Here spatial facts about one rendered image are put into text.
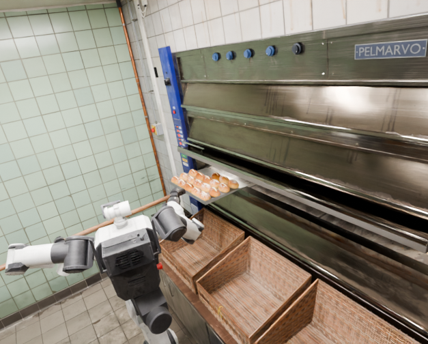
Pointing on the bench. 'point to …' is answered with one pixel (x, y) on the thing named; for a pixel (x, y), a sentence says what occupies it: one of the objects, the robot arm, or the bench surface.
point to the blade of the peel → (210, 195)
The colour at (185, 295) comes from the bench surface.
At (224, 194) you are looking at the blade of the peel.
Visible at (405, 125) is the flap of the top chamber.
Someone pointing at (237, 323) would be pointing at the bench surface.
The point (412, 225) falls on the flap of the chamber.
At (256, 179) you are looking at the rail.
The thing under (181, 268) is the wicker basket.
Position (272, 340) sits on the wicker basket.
